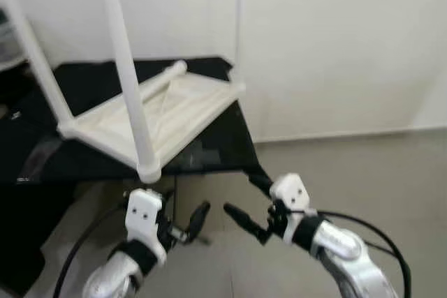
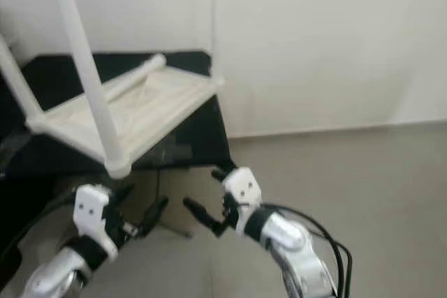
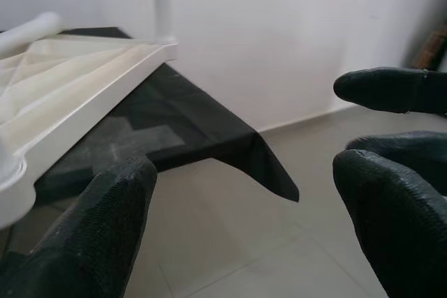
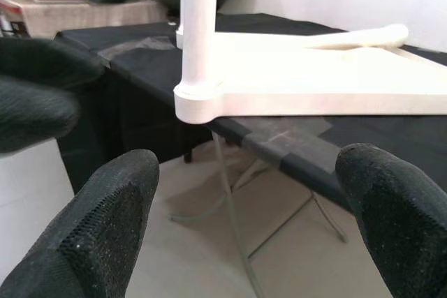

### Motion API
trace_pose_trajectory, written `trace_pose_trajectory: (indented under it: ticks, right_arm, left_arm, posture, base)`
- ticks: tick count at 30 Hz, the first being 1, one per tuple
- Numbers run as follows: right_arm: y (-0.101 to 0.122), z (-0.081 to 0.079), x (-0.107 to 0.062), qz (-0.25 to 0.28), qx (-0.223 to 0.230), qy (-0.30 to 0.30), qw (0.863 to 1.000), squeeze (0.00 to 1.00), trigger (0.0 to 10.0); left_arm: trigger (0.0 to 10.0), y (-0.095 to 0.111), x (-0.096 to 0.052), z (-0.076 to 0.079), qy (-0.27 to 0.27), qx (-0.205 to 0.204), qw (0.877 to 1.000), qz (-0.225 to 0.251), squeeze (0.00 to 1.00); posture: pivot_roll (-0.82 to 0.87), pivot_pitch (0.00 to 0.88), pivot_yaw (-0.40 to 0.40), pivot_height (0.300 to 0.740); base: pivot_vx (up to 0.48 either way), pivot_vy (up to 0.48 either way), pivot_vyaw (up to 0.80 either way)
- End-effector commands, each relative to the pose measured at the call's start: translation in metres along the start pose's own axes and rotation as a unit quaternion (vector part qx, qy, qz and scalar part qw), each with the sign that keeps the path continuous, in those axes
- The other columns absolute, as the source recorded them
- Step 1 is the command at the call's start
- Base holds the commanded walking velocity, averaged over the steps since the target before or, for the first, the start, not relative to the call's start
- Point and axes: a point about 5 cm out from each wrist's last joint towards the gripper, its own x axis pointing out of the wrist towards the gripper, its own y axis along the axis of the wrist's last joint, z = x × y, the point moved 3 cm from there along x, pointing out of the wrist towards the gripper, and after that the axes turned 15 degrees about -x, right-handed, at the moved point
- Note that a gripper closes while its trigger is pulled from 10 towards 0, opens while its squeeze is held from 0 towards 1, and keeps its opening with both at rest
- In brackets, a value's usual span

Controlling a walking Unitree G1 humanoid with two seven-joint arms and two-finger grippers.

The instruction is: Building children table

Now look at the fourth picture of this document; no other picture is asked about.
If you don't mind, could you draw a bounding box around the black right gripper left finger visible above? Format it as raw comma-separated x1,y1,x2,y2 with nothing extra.
0,148,161,298

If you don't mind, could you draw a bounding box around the grey metal table brace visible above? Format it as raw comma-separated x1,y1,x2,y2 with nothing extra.
246,163,317,260

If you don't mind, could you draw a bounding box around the crinkled clear plastic tape strip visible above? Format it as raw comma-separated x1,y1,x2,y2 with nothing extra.
97,34,175,60

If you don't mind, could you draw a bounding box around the metal table leg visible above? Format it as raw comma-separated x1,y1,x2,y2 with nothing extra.
312,193,350,244
169,126,266,298

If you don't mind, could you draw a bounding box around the black tablecloth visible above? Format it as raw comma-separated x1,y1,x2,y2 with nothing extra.
54,11,447,215

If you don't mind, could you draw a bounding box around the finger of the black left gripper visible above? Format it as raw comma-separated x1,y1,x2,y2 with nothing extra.
0,38,105,89
0,76,80,154

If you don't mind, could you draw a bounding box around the white plastic children table top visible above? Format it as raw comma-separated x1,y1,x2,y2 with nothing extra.
173,31,447,124

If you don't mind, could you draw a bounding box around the flat clear tape patch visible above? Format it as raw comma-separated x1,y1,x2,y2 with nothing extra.
244,116,336,173

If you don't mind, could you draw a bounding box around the pink patterned cloth stand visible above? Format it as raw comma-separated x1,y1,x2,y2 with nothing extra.
20,0,168,39

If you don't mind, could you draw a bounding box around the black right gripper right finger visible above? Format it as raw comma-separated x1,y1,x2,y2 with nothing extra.
335,142,447,298

